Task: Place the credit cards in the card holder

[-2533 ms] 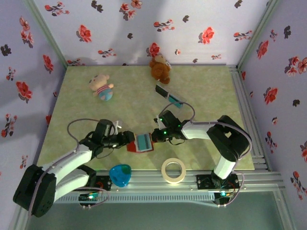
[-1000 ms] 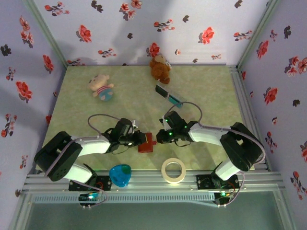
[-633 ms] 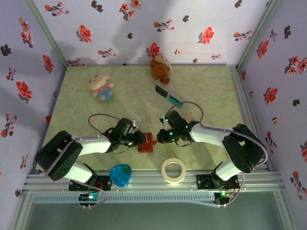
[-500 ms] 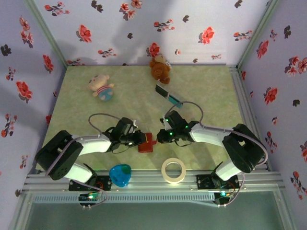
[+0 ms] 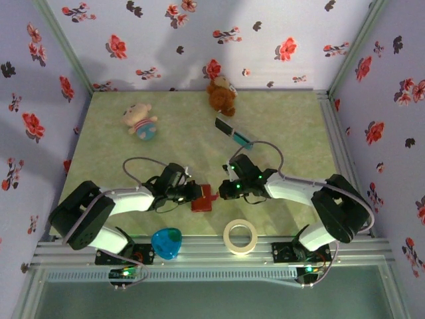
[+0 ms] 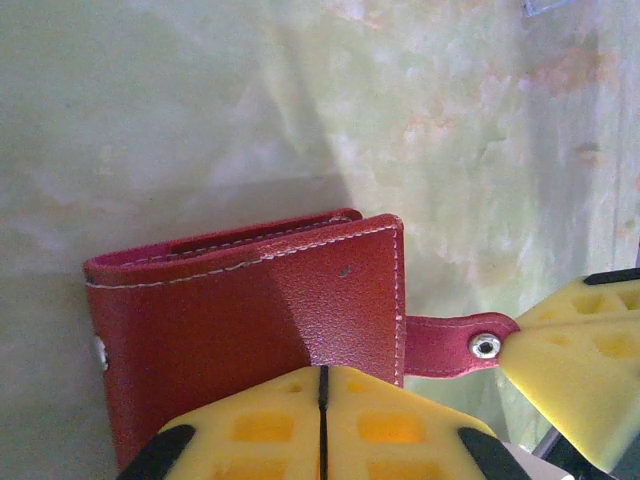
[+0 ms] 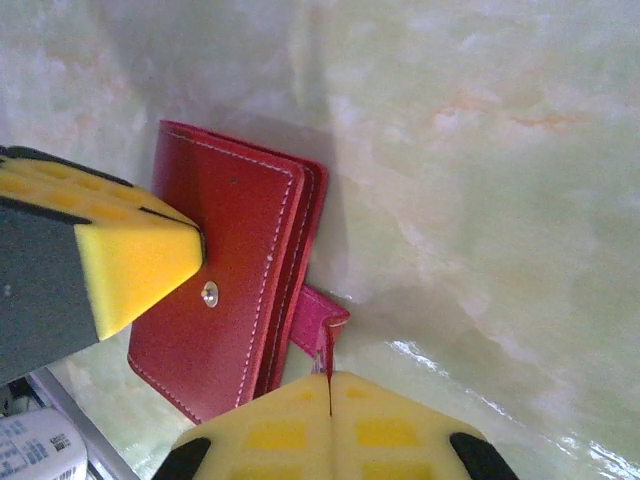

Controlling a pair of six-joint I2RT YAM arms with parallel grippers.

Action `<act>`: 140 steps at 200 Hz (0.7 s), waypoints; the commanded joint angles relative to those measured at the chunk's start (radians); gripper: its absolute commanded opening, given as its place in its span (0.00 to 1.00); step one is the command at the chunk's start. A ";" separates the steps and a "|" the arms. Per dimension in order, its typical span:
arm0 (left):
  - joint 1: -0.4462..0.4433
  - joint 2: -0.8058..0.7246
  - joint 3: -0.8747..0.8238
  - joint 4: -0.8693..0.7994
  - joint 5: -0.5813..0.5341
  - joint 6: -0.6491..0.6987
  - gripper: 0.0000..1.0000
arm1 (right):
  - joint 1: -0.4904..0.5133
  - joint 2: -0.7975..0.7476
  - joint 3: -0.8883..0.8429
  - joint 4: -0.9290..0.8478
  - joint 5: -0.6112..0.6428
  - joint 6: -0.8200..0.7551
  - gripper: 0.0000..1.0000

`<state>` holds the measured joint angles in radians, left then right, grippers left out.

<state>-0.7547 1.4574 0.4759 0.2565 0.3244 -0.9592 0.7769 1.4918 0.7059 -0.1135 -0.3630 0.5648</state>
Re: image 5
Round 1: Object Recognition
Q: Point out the red leather card holder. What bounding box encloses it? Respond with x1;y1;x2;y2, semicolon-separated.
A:
191;183;220;213

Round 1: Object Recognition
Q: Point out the card stack with VIP print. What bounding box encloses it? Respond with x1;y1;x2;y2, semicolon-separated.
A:
232;131;255;149

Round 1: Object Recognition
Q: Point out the clear acrylic card stand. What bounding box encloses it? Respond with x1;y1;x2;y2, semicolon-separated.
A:
214;112;262;151

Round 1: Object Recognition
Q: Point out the black card stack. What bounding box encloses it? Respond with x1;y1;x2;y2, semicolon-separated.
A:
214;117;235;138

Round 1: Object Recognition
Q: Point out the blue translucent plastic toy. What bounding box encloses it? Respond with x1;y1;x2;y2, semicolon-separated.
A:
151;227;183;261

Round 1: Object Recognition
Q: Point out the beige masking tape roll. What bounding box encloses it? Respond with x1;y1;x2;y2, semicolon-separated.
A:
222;219;258;257

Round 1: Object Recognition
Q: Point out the pink doll plush striped shirt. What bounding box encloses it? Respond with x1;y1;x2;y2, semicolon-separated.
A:
124;102;159;142

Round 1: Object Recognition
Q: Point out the brown teddy bear plush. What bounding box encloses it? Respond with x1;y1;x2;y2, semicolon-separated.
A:
206;75;238;118

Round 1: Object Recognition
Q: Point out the grey right arm cable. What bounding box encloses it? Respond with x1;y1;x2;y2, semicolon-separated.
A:
228;140;376;288

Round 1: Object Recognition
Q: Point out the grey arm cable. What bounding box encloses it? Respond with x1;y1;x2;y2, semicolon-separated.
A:
61;157;192;287
228;140;376;288

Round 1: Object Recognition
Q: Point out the grey left arm cable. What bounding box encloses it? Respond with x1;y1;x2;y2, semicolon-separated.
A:
61;157;192;287

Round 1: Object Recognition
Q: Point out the long aluminium frame rail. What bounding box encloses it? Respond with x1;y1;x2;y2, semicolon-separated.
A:
31;235;394;266

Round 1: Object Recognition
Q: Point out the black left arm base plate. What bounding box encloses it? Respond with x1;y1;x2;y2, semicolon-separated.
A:
95;243;155;266

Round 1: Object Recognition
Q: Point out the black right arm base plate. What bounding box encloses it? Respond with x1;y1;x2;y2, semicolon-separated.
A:
271;241;332;264

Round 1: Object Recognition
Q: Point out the grey slotted cable duct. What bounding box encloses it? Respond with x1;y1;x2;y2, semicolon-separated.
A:
44;268;298;282

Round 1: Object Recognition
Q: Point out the short aluminium frame rail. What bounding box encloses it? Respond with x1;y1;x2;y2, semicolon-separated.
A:
315;90;375;239

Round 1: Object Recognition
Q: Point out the aluminium corner post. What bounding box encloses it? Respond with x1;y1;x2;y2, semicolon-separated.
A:
35;0;94;94
327;0;391;98

